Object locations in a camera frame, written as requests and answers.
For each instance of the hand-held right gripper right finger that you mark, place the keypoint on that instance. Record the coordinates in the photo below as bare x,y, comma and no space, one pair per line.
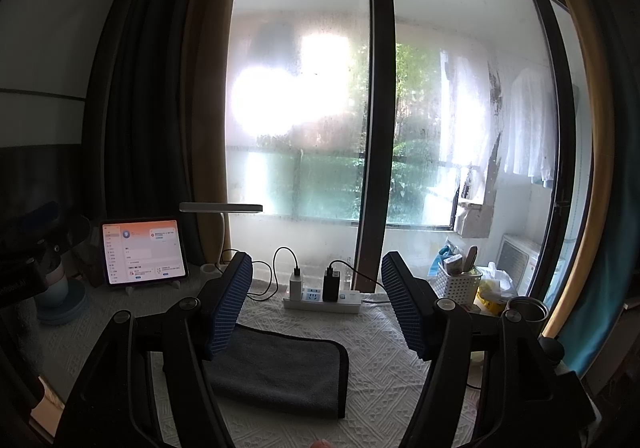
406,310

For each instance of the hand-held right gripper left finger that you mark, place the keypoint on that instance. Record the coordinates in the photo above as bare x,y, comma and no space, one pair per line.
229,304

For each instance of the grey towel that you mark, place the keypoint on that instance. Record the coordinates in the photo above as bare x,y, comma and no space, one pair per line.
280,368

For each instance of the white plastic basket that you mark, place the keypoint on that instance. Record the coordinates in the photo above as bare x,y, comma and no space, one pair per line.
456,284

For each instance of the blue round-based table device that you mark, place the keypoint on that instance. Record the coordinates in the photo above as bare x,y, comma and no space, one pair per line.
62,300

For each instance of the white charger plug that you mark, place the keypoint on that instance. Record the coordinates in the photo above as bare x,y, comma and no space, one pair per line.
296,284

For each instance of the black charger plug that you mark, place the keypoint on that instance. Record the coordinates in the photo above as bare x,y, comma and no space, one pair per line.
330,284

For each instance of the white textured tablecloth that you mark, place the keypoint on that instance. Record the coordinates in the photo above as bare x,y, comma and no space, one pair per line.
310,323

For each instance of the white power strip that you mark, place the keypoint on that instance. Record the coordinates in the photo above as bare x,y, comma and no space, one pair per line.
320,304

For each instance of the yellow tissue pack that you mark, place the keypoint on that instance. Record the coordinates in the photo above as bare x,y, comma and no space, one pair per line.
492,293

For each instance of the white desk lamp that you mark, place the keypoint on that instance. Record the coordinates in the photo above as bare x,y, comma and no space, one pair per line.
220,207

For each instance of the tablet with lit screen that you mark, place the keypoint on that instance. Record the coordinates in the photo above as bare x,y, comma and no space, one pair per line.
144,250

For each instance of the white tablet stand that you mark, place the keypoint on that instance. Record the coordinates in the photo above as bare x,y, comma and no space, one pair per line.
129,289

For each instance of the metal thermos cup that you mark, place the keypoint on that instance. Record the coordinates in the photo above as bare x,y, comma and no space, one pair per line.
527,310

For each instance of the dark curtain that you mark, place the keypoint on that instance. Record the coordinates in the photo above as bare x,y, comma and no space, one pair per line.
145,103

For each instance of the tan curtain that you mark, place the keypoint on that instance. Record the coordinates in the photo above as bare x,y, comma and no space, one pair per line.
585,128
210,103

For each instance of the teal curtain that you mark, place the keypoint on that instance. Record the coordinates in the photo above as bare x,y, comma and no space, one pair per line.
607,278

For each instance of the hanging white shirt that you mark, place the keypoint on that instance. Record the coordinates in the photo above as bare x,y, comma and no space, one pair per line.
530,123

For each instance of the dark window frame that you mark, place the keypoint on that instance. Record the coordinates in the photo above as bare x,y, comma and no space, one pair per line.
377,103

